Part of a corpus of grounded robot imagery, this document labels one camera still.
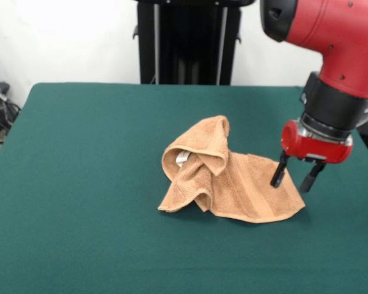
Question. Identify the tan terry towel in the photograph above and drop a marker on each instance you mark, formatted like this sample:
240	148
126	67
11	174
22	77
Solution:
233	190

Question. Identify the dark green table cloth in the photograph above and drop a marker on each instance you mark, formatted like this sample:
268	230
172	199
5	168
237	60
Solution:
95	183

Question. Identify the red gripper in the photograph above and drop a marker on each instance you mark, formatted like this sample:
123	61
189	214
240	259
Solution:
312	148

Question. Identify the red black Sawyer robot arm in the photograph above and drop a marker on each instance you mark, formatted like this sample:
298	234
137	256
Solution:
334	30

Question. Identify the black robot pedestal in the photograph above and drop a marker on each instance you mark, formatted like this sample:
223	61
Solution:
187	46

